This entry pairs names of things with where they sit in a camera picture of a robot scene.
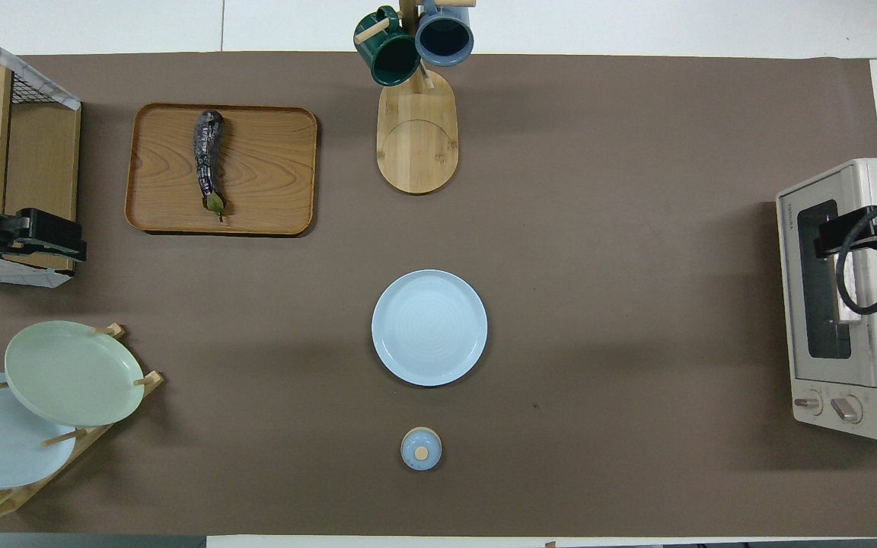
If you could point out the pale green plate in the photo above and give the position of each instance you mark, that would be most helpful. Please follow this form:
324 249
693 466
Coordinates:
73 373

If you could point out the light blue round plate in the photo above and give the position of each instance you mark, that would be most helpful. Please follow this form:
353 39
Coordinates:
429 327

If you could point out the brown table mat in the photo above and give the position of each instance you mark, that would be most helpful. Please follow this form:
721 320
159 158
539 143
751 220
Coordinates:
598 266

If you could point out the silver oven knob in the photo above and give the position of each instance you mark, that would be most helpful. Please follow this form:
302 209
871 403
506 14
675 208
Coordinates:
808 402
846 409

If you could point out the rectangular wooden tray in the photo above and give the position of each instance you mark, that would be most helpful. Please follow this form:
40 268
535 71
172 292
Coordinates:
271 175

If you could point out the dark purple eggplant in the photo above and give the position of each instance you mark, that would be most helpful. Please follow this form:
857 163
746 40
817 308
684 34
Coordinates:
208 156

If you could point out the dark green mug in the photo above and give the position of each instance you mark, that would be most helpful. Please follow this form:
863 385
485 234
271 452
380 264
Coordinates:
389 57

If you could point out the blue mug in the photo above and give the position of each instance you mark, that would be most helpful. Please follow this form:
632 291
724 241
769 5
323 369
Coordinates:
444 38

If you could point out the wooden mug tree stand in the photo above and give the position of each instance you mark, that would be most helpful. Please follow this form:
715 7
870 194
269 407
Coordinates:
417 144

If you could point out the wooden plate rack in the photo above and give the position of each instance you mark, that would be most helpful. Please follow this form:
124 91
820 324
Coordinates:
96 438

